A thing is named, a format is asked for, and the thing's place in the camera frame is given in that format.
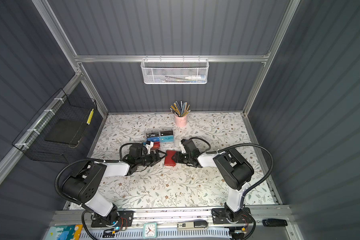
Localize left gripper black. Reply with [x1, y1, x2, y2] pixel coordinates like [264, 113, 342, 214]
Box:
[136, 149, 167, 167]

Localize red leather card holder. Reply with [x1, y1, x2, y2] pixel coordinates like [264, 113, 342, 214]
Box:
[164, 150, 176, 167]

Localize clear acrylic card organizer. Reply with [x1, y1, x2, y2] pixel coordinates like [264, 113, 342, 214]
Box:
[145, 128, 175, 150]

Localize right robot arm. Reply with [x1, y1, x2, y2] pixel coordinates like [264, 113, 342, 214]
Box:
[171, 137, 255, 223]

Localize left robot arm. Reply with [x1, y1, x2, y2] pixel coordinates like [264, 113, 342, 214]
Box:
[54, 141, 167, 227]

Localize red card in organizer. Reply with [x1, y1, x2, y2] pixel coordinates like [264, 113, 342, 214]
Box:
[152, 142, 161, 150]

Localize blue card in organizer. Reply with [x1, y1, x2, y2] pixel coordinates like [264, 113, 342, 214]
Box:
[147, 137, 160, 142]

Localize teal card in organizer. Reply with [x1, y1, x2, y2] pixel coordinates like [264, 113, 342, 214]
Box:
[160, 136, 175, 143]

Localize black card in organizer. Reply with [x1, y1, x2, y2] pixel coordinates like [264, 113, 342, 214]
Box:
[160, 130, 174, 136]

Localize coloured pencils bundle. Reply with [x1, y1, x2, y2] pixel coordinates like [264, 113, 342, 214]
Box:
[170, 101, 191, 118]

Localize silver black usb device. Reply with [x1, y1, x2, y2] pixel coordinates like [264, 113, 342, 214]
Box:
[177, 220, 209, 231]

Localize small teal desk clock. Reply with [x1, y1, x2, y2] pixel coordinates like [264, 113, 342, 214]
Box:
[143, 223, 158, 239]

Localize yellow tag on basket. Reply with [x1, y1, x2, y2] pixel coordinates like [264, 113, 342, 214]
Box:
[86, 109, 94, 125]

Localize pens in white basket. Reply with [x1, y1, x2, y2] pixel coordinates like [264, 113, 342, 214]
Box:
[165, 75, 207, 84]

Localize colourful picture book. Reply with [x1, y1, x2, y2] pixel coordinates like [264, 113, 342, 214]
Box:
[44, 225, 83, 240]

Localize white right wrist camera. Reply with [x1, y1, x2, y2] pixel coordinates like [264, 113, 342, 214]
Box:
[179, 143, 187, 154]

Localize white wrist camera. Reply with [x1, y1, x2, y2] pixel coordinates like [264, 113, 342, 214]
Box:
[145, 141, 154, 155]
[179, 143, 187, 154]

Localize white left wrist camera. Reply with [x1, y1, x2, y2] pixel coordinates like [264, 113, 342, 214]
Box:
[145, 141, 154, 155]

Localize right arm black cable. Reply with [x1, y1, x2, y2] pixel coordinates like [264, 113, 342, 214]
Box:
[188, 137, 274, 199]

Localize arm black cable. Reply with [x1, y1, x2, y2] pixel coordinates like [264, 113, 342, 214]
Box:
[53, 142, 145, 208]
[188, 137, 274, 199]

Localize white wire wall basket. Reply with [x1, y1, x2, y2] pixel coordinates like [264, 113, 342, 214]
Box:
[141, 59, 210, 85]

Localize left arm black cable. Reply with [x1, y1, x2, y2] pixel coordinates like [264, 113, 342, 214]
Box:
[53, 142, 145, 208]

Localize black wire side basket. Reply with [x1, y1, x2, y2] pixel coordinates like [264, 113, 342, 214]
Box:
[12, 91, 97, 164]

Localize black remote on rail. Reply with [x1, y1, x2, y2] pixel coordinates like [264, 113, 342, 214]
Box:
[262, 219, 288, 227]

